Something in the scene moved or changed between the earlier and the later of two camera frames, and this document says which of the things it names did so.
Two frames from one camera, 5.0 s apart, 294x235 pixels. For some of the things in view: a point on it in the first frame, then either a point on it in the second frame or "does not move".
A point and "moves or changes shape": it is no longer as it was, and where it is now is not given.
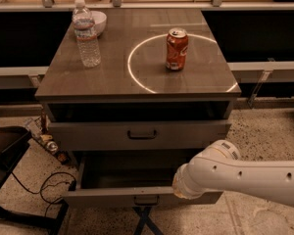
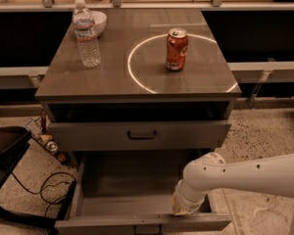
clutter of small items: [38, 129] does not move
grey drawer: [142, 178] moves or changes shape
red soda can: [177, 42] does not move
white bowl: [100, 21] does not move
